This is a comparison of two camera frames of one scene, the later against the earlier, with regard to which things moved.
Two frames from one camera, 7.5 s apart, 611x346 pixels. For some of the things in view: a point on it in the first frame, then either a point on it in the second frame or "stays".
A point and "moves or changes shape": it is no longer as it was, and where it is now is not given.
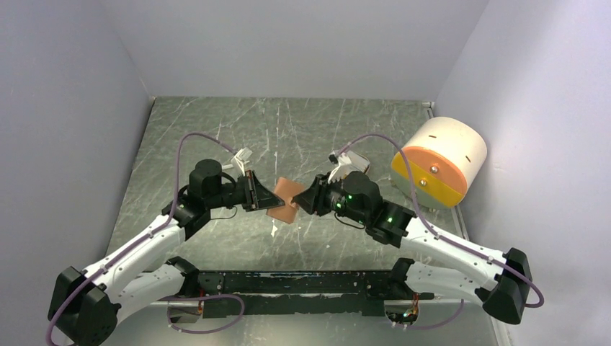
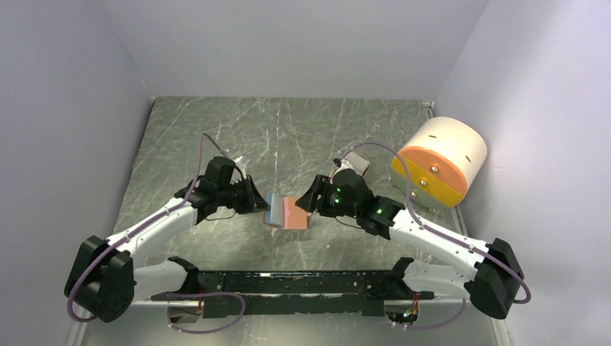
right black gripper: x=313 y=200 stays
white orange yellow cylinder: x=444 y=156 stays
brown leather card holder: x=286 y=189 moves or changes shape
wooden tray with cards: x=359 y=163 stays
